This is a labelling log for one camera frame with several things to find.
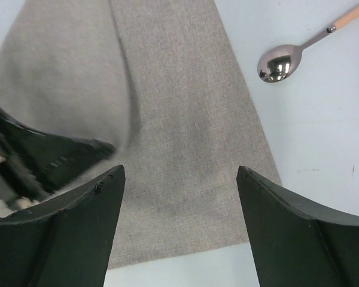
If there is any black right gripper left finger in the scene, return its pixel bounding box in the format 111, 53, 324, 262
0, 165, 125, 286

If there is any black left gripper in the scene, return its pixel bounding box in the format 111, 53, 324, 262
0, 108, 115, 212

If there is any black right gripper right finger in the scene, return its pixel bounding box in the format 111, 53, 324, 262
236, 167, 359, 286

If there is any grey cloth napkin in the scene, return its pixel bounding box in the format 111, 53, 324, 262
0, 1, 279, 268

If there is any wooden handled metal spoon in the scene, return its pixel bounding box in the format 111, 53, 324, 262
257, 4, 359, 83

